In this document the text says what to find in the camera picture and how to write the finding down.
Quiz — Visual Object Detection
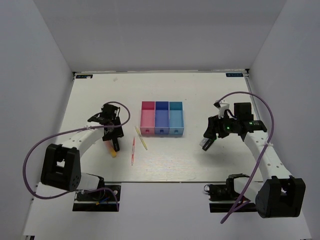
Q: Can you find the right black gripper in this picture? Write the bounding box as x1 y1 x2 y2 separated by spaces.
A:
203 111 240 141

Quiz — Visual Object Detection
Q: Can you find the yellow orange highlighter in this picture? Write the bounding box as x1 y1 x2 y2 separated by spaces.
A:
105 141 117 158

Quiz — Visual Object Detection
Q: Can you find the grey orange highlighter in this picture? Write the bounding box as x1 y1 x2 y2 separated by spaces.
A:
199 137 209 147

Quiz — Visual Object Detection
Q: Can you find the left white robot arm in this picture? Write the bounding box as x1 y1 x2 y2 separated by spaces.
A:
40 114 124 200

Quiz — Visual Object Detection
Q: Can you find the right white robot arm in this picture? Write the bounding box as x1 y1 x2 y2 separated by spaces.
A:
200 100 306 218

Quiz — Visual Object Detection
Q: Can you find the red white pen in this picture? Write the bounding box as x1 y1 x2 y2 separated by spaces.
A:
131 137 136 166

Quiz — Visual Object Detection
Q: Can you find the yellow pen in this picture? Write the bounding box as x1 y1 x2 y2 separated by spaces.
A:
134 126 148 151

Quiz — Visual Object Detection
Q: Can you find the light blue container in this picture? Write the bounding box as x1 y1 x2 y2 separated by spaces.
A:
169 101 184 136

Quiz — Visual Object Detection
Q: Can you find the pink container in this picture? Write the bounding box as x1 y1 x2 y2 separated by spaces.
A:
140 101 156 135

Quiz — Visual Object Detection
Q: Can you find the dark blue container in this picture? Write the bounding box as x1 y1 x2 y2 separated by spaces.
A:
155 101 169 135

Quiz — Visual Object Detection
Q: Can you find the right blue corner label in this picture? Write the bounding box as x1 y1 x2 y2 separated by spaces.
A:
225 72 244 78

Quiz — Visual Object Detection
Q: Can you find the blue corner label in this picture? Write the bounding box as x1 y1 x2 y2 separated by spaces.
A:
75 74 93 79
225 72 244 78

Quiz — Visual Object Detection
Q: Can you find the left blue corner label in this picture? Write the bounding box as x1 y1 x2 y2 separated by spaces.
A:
75 74 93 79

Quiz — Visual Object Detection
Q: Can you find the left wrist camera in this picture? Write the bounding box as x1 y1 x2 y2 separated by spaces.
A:
100 103 119 119

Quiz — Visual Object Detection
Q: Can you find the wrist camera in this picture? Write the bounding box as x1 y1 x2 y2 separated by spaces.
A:
100 103 119 119
214 100 230 119

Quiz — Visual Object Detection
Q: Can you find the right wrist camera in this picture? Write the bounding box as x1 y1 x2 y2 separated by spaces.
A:
214 100 230 119

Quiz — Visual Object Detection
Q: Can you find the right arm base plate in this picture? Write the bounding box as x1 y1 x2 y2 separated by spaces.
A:
203 184 257 213

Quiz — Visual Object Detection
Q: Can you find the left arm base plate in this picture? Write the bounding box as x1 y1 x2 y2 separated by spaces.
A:
72 184 122 212

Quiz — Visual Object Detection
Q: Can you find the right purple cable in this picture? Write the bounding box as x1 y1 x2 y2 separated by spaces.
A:
215 91 275 225

